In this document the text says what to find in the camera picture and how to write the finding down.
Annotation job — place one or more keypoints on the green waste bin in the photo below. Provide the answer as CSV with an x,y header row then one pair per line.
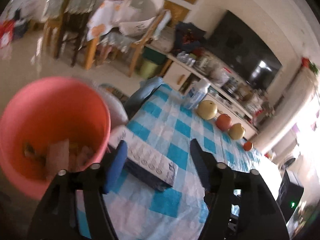
x,y
147,69

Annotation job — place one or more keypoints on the dark flower bouquet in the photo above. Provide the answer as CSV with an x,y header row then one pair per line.
x,y
187,37

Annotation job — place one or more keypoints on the red gift boxes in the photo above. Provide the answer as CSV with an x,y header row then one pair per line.
x,y
6,33

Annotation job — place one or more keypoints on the red apple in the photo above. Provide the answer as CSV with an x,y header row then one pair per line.
x,y
223,122

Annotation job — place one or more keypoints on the wooden dining chair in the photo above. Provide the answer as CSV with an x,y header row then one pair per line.
x,y
125,44

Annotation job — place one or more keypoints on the white plastic bag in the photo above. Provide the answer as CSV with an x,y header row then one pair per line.
x,y
118,116

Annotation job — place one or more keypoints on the white blue bottle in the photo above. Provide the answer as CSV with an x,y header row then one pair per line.
x,y
196,93

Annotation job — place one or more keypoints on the white tv cabinet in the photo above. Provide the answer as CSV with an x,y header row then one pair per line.
x,y
180,77

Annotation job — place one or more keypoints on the white curtain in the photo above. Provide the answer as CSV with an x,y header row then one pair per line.
x,y
298,95

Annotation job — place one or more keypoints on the dark wooden chair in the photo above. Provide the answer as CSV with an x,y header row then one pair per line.
x,y
74,21

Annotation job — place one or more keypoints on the white printed carton box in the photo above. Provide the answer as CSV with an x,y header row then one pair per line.
x,y
143,161

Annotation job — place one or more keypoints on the small yellow pear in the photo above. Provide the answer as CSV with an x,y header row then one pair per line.
x,y
237,131

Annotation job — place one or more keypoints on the pink plastic bucket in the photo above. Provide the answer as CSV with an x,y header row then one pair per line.
x,y
44,112

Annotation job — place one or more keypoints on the black flat television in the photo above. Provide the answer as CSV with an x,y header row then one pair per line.
x,y
238,46

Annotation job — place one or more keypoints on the small orange tangerine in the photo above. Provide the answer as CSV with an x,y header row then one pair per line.
x,y
247,146

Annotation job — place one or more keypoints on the wooden dining table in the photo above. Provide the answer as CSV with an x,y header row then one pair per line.
x,y
103,19

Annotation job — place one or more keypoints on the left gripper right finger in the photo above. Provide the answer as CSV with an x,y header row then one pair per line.
x,y
242,206

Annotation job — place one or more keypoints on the large yellow pear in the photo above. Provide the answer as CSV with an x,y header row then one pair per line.
x,y
207,109

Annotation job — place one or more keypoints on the blue checkered tablecloth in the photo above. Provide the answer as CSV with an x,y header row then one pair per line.
x,y
139,212

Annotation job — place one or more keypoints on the washing machine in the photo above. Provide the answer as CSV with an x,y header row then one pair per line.
x,y
286,161

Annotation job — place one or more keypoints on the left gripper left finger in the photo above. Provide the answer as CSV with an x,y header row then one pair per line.
x,y
56,216

